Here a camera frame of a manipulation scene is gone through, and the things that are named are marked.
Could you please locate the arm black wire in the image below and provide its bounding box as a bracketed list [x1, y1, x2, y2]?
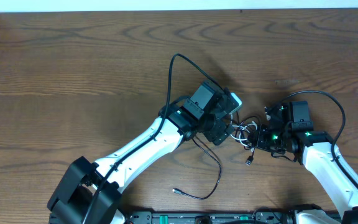
[278, 90, 358, 209]
[85, 53, 226, 224]

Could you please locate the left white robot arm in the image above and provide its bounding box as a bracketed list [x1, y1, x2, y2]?
[47, 80, 242, 223]

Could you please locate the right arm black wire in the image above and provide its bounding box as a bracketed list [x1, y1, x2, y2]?
[278, 90, 358, 209]

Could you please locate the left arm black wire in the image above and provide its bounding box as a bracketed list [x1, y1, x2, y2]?
[85, 53, 226, 224]

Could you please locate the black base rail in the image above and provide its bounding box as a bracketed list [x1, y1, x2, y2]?
[117, 209, 296, 224]

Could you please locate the thin black cable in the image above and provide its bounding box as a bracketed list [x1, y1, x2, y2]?
[234, 111, 262, 166]

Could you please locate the white cable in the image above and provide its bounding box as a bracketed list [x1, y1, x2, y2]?
[229, 113, 259, 147]

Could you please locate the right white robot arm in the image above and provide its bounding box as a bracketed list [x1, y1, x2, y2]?
[252, 101, 358, 223]

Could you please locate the black braided cable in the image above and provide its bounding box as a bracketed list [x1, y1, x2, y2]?
[172, 136, 223, 200]

